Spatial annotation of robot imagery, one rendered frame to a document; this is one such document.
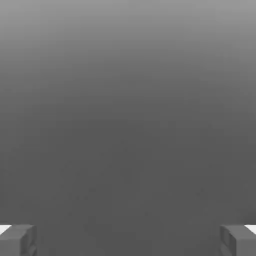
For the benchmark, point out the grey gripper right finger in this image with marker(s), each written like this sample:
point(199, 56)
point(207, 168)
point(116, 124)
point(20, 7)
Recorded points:
point(240, 240)

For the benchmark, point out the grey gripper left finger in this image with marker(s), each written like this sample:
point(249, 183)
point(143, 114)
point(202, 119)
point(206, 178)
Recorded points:
point(16, 240)

